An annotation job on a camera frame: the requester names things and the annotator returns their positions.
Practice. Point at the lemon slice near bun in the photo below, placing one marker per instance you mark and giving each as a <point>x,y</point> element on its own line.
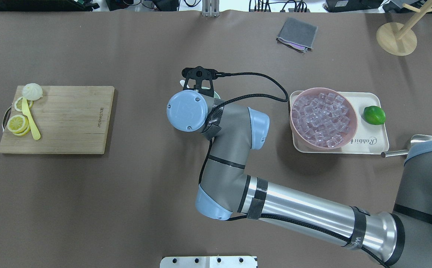
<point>18,104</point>

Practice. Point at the grey folded cloth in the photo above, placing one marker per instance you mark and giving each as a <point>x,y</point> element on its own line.
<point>297,34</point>

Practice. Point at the aluminium frame post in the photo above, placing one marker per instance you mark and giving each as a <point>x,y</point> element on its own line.
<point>210,8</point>

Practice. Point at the green lime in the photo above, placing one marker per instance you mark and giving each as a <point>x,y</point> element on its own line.
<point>374,115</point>

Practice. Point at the pink bowl of ice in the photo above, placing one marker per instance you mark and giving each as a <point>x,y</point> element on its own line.
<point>322,119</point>

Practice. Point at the wooden cup tree stand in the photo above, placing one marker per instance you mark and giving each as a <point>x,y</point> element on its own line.
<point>398,39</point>

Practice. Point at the mint green bowl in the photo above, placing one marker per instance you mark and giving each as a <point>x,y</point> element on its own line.
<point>216,95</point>

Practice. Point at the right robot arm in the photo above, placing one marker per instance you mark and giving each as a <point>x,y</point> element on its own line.
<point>400,239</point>

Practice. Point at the lemon slice stack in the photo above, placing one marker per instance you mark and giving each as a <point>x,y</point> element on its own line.
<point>18,125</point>

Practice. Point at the wooden cutting board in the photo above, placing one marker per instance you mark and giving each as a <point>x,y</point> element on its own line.
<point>70,119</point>

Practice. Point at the cream serving tray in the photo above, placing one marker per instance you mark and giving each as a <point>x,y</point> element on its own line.
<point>368,139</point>

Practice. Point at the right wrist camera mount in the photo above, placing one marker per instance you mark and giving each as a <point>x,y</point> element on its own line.
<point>200,74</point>

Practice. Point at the metal ice scoop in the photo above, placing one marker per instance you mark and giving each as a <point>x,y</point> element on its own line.
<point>417,138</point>

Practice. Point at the yellow plastic knife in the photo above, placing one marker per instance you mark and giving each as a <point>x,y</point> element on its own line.
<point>26,111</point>

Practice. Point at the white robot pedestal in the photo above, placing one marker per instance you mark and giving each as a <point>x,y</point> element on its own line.
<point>236,261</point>

